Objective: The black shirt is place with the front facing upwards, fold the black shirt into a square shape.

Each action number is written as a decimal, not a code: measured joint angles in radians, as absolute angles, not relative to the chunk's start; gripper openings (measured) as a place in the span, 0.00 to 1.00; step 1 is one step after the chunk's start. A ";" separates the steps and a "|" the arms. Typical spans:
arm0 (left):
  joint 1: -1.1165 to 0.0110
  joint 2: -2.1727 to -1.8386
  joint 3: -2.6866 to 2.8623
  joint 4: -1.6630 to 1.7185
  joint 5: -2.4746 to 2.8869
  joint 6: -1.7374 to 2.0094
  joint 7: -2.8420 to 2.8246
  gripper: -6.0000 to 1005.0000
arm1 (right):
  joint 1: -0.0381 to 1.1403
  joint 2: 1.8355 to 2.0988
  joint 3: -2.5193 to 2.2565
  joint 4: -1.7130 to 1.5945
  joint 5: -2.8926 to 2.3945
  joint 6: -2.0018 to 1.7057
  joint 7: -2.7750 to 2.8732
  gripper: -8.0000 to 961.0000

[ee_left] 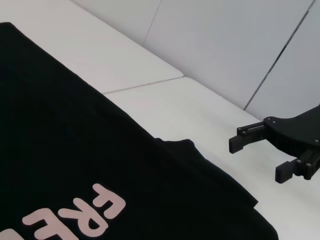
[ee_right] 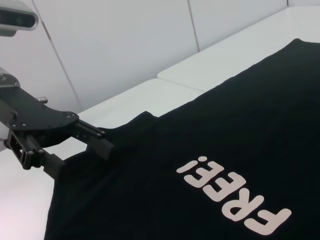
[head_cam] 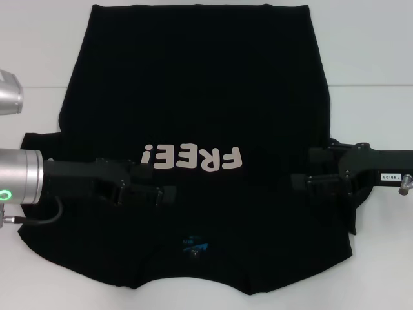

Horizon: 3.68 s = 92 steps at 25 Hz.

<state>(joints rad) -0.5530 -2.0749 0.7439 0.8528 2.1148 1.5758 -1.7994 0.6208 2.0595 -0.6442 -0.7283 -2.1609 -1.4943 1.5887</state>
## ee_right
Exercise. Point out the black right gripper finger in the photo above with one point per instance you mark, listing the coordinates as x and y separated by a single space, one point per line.
51 165
100 146

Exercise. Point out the black t-shirt with FREE print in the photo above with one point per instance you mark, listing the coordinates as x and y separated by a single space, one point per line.
200 125

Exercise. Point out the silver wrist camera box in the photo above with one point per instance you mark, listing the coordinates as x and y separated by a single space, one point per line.
17 20

